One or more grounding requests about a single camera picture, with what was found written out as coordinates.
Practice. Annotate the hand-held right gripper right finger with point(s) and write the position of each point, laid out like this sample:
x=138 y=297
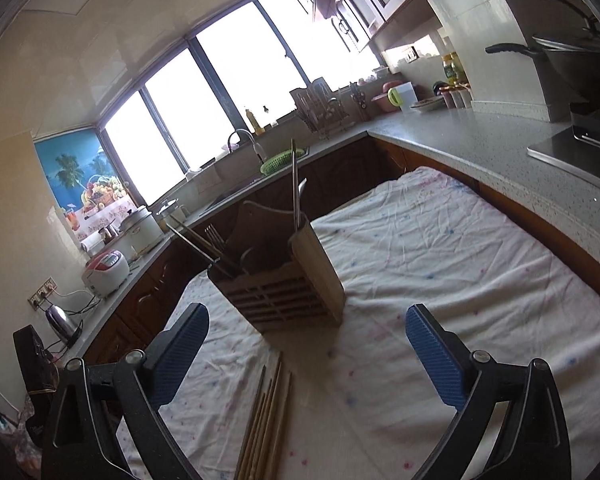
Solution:
x=437 y=355

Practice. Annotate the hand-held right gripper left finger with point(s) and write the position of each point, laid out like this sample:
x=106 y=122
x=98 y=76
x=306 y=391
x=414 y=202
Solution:
x=180 y=355

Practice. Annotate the bundle of wooden chopsticks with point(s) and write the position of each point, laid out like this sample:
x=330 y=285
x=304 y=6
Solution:
x=275 y=410

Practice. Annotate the silver metal chopstick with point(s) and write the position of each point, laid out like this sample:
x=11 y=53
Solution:
x=298 y=195
x=294 y=185
x=200 y=245
x=190 y=241

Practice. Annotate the wooden utensil holder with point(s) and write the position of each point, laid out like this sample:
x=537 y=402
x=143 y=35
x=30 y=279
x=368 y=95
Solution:
x=280 y=300

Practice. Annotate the silver metal fork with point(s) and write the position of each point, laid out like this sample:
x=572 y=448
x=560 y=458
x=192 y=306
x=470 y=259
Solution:
x=215 y=242

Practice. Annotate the silver metal spoon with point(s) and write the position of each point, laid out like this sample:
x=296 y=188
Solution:
x=303 y=195

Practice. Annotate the steel electric kettle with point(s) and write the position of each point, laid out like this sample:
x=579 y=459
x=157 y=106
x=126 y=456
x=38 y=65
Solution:
x=60 y=322

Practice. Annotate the white floral tablecloth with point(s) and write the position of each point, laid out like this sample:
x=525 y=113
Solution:
x=430 y=260

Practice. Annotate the red and white rice cooker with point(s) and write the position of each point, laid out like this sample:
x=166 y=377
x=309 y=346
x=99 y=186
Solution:
x=107 y=272

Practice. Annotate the large white rice cooker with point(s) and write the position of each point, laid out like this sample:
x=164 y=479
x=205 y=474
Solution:
x=140 y=232

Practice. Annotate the paper towel roll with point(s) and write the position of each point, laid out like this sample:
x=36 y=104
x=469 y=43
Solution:
x=92 y=244

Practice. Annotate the grey kitchen countertop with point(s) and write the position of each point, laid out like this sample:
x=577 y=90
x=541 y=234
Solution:
x=480 y=160

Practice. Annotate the green plastic basket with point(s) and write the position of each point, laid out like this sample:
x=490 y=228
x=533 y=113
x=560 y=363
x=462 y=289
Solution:
x=275 y=162

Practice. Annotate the curved steel faucet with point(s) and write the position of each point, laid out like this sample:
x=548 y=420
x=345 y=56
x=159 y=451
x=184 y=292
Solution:
x=257 y=150

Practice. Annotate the gas stove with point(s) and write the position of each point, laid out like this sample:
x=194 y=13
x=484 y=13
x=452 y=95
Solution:
x=580 y=160

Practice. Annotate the shallow dish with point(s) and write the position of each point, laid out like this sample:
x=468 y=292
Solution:
x=427 y=105

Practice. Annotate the white seasoning jar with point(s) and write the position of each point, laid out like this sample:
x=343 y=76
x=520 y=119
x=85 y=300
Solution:
x=448 y=100
x=458 y=98
x=468 y=96

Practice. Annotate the white pitcher with green lid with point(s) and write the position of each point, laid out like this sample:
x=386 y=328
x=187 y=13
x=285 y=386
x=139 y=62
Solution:
x=402 y=97

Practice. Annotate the pink plastic container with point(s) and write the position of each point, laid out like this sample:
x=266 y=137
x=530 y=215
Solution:
x=382 y=100

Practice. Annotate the dark knife block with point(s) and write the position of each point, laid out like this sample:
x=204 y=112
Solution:
x=360 y=102

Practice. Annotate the metal dish rack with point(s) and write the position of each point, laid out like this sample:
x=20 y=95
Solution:
x=320 y=105

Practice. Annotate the large kitchen window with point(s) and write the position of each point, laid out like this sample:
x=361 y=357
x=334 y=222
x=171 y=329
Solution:
x=220 y=75

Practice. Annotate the yellow cooking oil bottle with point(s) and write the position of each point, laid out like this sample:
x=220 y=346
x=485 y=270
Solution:
x=452 y=72

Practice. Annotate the black wok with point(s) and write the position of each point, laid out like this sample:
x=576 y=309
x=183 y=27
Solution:
x=580 y=70

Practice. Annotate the wall power outlet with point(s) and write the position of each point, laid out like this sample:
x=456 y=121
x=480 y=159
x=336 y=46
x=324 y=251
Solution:
x=42 y=292

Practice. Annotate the tropical fruit wall poster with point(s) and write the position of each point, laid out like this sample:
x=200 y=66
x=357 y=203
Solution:
x=75 y=175

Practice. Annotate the wall switch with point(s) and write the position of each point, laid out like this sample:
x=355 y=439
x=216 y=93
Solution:
x=410 y=53

